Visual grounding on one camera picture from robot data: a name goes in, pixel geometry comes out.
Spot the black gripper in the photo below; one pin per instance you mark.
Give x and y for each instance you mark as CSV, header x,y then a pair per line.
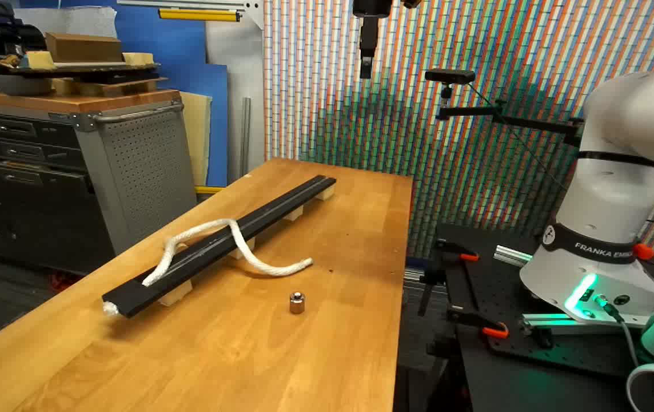
x,y
373,5

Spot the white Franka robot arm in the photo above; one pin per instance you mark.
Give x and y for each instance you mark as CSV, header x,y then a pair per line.
x,y
615,191

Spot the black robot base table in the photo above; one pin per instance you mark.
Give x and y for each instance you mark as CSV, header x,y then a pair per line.
x,y
495,374

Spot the pale wooden support block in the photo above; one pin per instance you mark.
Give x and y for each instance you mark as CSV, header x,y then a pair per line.
x,y
176,294
294,214
328,193

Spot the yellow spirit level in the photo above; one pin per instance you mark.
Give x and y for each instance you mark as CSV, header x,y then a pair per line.
x,y
198,14

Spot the blue board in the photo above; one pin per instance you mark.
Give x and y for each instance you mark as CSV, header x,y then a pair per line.
x,y
181,54

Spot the beige leaning panel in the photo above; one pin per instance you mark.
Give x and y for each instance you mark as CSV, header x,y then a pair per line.
x,y
196,137

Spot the black orange clamp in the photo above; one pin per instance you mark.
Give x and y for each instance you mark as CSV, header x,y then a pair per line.
x,y
455,250
479,323

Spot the pale foam block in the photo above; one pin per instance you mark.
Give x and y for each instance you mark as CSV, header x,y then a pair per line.
x,y
37,61
141,61

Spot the silver aluminium extrusion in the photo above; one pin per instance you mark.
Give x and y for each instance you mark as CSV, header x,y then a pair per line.
x,y
513,254

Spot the grey perforated tool cabinet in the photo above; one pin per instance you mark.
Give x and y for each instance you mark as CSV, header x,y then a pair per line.
x,y
135,175

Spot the small metal nut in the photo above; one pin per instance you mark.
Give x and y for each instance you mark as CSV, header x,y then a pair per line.
x,y
295,302

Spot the brown wooden box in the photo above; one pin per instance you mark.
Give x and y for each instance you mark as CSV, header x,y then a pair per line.
x,y
84,47

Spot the black flat tray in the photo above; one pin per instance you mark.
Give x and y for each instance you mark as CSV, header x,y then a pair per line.
x,y
77,79

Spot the black bag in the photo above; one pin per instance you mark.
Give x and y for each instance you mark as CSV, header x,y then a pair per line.
x,y
2,31

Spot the black camera on stand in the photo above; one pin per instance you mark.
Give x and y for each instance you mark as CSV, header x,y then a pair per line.
x,y
451,77

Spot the long black rail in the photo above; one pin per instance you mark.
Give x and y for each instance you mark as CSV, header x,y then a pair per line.
x,y
213,248

